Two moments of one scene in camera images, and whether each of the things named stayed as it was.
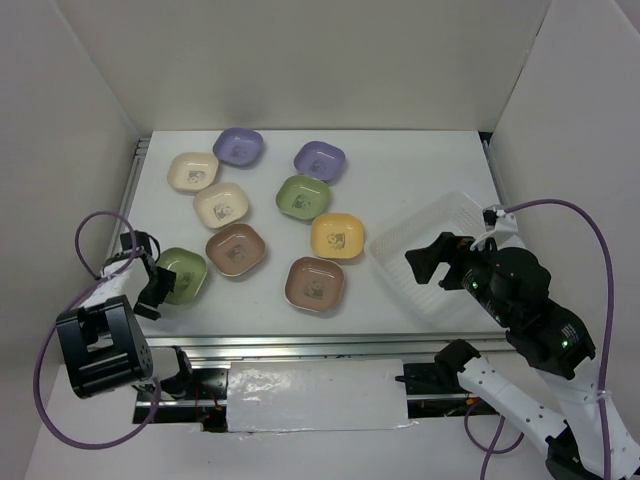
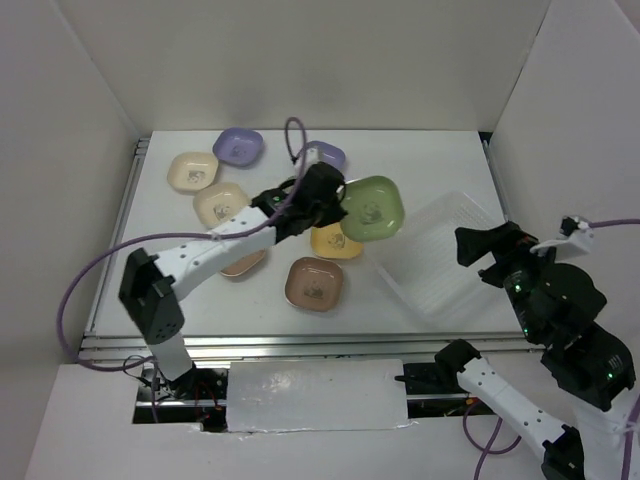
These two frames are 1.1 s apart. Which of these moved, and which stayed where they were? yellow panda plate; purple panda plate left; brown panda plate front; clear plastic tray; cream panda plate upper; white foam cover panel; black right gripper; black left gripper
Moved: black left gripper; black right gripper
Stayed: clear plastic tray; cream panda plate upper; white foam cover panel; brown panda plate front; purple panda plate left; yellow panda plate
